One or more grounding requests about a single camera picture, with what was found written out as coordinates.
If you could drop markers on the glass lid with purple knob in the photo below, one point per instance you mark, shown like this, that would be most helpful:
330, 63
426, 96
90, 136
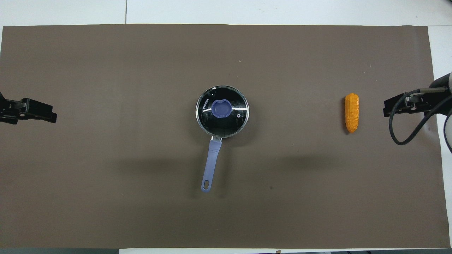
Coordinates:
233, 124

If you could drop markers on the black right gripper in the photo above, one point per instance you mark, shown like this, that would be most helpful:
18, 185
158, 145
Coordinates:
416, 107

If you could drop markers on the brown table mat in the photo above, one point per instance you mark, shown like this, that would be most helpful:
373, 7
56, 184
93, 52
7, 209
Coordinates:
282, 194

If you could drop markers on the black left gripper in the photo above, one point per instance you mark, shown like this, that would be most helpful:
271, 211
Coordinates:
10, 111

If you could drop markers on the orange toy corn cob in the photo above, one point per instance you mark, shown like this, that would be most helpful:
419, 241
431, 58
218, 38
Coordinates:
352, 112

